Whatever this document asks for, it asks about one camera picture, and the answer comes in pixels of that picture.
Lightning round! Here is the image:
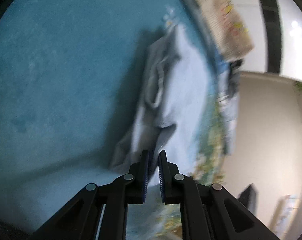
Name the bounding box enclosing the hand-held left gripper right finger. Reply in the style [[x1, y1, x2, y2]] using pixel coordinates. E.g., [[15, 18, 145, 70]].
[[158, 149, 279, 240]]

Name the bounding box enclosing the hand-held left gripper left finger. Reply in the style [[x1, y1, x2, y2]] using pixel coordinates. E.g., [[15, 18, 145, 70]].
[[28, 149, 150, 240]]

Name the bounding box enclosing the light blue garment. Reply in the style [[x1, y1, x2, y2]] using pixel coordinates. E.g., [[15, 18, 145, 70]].
[[108, 30, 214, 188]]

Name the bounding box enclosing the blue floral quilt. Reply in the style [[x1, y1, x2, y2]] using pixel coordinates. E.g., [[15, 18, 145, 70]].
[[171, 0, 241, 155]]

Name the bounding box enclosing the black furniture piece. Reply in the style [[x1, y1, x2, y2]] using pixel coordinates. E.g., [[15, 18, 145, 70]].
[[237, 184, 257, 212]]

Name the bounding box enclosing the dark grey garment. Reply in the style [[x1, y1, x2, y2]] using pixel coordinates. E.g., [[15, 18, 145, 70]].
[[228, 59, 244, 95]]

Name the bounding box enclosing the pale framed board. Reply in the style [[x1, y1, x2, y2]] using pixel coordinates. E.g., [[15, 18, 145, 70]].
[[268, 194, 302, 233]]

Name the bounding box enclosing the teal floral bed sheet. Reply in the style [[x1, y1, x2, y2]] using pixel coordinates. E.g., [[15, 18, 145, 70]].
[[0, 0, 231, 240]]

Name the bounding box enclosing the beige knit sweater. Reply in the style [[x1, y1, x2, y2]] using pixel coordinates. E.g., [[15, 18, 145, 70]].
[[192, 0, 255, 62]]

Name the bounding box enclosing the white wardrobe with black stripe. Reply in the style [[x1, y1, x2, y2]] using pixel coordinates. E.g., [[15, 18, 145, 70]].
[[216, 0, 302, 84]]

